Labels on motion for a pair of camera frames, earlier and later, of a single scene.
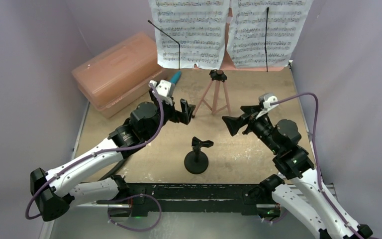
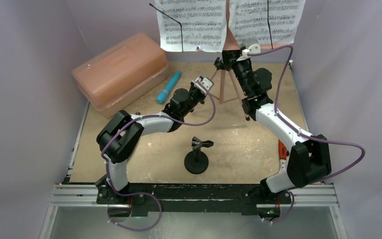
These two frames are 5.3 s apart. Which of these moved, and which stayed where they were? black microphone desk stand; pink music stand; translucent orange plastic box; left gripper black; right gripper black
Moved: pink music stand; right gripper black; left gripper black
Stayed: translucent orange plastic box; black microphone desk stand
